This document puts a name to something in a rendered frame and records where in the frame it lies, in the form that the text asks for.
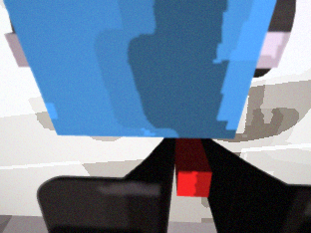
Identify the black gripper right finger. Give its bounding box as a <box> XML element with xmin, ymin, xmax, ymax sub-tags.
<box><xmin>200</xmin><ymin>138</ymin><xmax>311</xmax><ymax>233</ymax></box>

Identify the red-headed metal pin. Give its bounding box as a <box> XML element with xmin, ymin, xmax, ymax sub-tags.
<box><xmin>174</xmin><ymin>137</ymin><xmax>212</xmax><ymax>197</ymax></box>

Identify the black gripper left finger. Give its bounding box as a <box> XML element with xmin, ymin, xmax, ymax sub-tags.
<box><xmin>37</xmin><ymin>137</ymin><xmax>175</xmax><ymax>233</ymax></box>

